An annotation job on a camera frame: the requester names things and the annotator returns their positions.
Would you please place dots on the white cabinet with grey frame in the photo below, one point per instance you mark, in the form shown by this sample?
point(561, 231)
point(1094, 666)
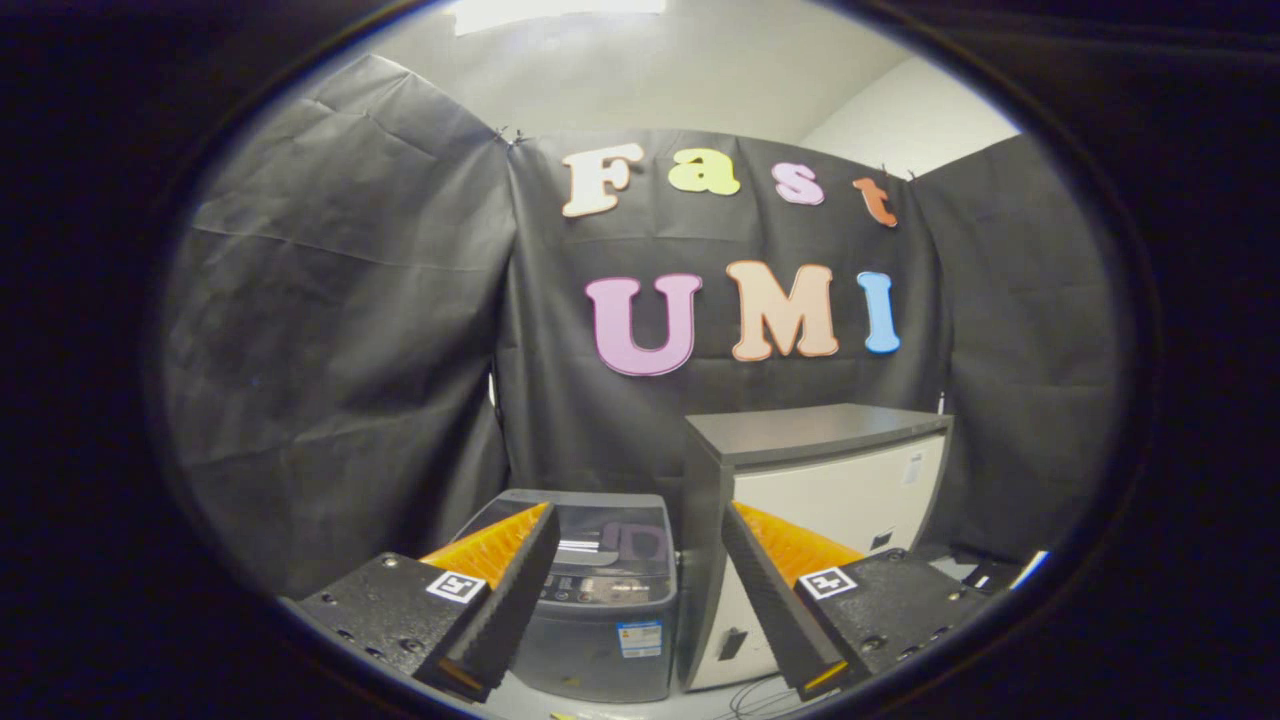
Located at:
point(830, 490)

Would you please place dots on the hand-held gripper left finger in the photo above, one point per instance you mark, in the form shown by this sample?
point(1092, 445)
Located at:
point(505, 600)

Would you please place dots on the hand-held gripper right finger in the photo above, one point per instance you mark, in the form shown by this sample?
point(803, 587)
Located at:
point(770, 600)

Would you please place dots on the black backdrop cloth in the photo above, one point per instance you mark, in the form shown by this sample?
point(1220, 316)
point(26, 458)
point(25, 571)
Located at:
point(330, 320)

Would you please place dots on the grey washing machine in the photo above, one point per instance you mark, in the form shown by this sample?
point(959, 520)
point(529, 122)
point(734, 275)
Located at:
point(590, 655)

